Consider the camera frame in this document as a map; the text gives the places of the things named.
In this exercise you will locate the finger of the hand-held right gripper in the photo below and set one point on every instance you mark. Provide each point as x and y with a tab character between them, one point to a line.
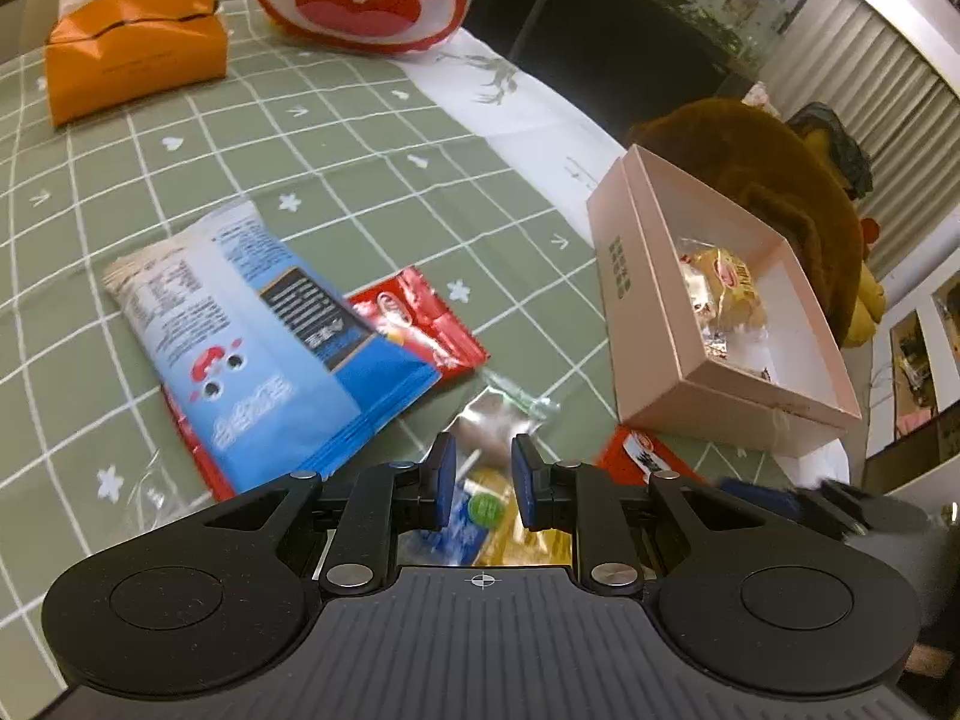
757	496

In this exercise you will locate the red snack packet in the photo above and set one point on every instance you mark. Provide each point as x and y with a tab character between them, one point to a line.
420	315
637	457

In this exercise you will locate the dark grey plush toy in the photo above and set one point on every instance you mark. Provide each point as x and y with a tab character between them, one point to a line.
832	142

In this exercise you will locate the beige curtain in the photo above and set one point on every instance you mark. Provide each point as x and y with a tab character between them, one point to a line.
885	75

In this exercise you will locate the small red ornament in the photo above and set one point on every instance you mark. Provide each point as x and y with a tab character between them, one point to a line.
870	232

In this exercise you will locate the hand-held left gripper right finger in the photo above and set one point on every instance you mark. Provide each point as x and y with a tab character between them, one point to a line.
525	484

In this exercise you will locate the white shelf unit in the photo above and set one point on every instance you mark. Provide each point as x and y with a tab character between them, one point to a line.
915	360

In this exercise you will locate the pink cardboard box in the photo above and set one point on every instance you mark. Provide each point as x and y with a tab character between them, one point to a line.
652	315

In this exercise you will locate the green checked tablecloth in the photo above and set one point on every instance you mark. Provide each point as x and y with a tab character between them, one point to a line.
337	180

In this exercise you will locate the black cabinet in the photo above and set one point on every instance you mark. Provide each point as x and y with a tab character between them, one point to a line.
600	45

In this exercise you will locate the orange tissue box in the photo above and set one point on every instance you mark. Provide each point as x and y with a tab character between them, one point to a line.
135	60

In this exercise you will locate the blue and white snack packet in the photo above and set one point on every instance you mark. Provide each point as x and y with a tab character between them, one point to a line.
247	330

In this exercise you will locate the yellow snack packet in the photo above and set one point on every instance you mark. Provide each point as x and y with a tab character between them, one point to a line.
525	540

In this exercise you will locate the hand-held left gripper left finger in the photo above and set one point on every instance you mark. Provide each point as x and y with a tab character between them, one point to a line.
445	481

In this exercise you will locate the brown plush toy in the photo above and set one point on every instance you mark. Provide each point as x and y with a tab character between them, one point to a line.
780	165

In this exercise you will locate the white chair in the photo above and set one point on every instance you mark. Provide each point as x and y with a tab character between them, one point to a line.
41	7

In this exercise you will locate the yellow pastry packet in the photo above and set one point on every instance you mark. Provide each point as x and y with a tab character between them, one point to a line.
731	289

